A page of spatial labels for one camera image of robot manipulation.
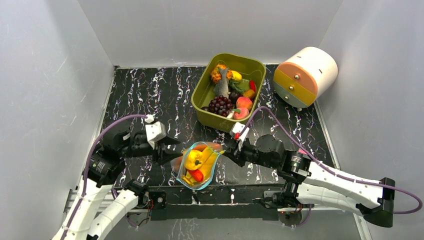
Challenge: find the yellow banana toy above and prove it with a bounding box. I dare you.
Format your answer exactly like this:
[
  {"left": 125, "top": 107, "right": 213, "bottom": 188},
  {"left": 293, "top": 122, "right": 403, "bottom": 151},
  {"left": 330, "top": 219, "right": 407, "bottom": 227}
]
[{"left": 181, "top": 146, "right": 221, "bottom": 186}]

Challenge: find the yellow bell pepper toy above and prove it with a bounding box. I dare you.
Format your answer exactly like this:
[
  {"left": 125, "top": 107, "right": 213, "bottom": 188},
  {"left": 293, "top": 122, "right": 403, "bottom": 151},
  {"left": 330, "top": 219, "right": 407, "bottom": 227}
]
[{"left": 183, "top": 150, "right": 203, "bottom": 170}]

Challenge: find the clear zip top bag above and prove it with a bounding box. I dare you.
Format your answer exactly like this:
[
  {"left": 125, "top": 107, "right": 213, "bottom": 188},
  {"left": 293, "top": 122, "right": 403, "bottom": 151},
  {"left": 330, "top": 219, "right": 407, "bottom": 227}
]
[{"left": 170, "top": 141, "right": 225, "bottom": 191}]

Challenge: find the red chili toy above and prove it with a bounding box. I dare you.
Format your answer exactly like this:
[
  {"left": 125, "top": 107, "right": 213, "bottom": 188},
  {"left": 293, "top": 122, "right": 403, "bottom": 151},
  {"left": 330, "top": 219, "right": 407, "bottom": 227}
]
[{"left": 188, "top": 169, "right": 204, "bottom": 183}]

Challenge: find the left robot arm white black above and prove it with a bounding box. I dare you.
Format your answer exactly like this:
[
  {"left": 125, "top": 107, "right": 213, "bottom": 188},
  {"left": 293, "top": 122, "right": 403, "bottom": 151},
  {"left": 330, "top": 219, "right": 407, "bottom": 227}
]
[{"left": 53, "top": 114, "right": 182, "bottom": 240}]

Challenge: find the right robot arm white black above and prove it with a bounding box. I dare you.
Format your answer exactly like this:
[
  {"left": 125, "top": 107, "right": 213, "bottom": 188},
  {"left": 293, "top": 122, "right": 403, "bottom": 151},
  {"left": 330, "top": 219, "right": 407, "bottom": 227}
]
[{"left": 223, "top": 134, "right": 395, "bottom": 228}]

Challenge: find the peach toy with leaf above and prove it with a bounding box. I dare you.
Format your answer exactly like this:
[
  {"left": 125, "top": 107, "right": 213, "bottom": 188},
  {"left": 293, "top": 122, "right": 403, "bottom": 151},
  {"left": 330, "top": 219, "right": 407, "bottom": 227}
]
[{"left": 232, "top": 107, "right": 250, "bottom": 120}]

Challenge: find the dark plum toy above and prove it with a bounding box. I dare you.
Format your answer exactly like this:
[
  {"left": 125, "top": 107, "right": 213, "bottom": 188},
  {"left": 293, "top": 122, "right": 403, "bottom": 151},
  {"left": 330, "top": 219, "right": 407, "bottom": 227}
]
[
  {"left": 228, "top": 91, "right": 243, "bottom": 104},
  {"left": 201, "top": 106, "right": 210, "bottom": 112}
]

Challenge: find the peach toy upper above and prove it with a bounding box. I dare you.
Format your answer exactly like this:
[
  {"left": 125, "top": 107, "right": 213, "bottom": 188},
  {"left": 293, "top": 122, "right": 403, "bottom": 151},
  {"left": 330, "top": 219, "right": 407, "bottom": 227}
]
[{"left": 235, "top": 96, "right": 253, "bottom": 112}]

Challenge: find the purple grape bunch toy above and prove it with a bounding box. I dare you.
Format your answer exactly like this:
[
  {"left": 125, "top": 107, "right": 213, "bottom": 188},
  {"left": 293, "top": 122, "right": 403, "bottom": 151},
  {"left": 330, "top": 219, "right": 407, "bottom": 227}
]
[{"left": 207, "top": 95, "right": 234, "bottom": 117}]

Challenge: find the pink cube block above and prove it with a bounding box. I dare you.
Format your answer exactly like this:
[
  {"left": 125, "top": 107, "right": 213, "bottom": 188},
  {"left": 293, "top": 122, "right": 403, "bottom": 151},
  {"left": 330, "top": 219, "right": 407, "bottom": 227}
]
[{"left": 297, "top": 149, "right": 307, "bottom": 155}]

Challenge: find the small orange fruit toy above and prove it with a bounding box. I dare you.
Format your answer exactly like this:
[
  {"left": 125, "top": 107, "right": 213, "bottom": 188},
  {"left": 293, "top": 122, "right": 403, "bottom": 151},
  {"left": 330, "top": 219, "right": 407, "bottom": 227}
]
[{"left": 243, "top": 89, "right": 257, "bottom": 102}]

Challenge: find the olive green plastic bin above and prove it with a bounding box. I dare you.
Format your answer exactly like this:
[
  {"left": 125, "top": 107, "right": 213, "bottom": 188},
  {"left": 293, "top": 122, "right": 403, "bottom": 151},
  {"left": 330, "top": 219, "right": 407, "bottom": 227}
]
[{"left": 191, "top": 53, "right": 266, "bottom": 133}]

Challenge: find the green leafy vegetable toy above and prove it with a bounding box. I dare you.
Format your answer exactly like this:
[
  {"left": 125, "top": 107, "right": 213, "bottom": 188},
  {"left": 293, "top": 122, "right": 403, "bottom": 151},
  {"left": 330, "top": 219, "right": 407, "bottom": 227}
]
[{"left": 229, "top": 79, "right": 250, "bottom": 94}]

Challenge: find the grey fish toy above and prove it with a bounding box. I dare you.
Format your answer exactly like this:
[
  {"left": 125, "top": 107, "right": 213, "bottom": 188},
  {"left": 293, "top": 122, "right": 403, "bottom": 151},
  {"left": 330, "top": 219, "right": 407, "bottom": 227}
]
[{"left": 213, "top": 68, "right": 230, "bottom": 98}]

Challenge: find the yellow lemon toy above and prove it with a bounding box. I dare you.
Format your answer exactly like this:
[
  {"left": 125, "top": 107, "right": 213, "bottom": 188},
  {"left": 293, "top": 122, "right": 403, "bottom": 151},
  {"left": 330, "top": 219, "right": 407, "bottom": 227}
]
[{"left": 230, "top": 70, "right": 243, "bottom": 83}]

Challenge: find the round pastel drawer cabinet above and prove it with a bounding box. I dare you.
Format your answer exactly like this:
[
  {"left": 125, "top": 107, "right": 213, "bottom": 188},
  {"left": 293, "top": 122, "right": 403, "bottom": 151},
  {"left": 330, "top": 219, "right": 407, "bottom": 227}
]
[{"left": 272, "top": 46, "right": 338, "bottom": 109}]

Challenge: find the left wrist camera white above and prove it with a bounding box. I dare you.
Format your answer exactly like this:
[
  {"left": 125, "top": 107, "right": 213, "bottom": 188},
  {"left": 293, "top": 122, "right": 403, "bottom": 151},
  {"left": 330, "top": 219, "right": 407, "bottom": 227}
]
[{"left": 144, "top": 114, "right": 167, "bottom": 149}]

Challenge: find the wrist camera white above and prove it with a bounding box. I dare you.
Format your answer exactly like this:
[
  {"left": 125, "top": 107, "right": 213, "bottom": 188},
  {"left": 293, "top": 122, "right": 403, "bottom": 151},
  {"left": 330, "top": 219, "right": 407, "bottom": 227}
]
[
  {"left": 230, "top": 122, "right": 250, "bottom": 152},
  {"left": 144, "top": 114, "right": 167, "bottom": 149}
]

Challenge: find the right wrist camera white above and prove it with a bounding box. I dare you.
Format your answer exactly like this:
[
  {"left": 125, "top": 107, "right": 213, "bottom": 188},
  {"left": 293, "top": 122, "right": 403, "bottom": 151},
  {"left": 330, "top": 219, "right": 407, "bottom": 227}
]
[{"left": 230, "top": 122, "right": 250, "bottom": 152}]

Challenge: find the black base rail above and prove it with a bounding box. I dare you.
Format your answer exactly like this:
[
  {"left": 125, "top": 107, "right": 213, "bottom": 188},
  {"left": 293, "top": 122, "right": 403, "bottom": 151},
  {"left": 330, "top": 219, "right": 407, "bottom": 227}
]
[{"left": 148, "top": 183, "right": 283, "bottom": 221}]

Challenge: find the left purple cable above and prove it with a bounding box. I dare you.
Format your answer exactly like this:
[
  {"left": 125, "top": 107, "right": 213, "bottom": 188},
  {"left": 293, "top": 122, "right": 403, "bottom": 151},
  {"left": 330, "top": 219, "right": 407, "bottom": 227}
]
[{"left": 59, "top": 114, "right": 148, "bottom": 240}]

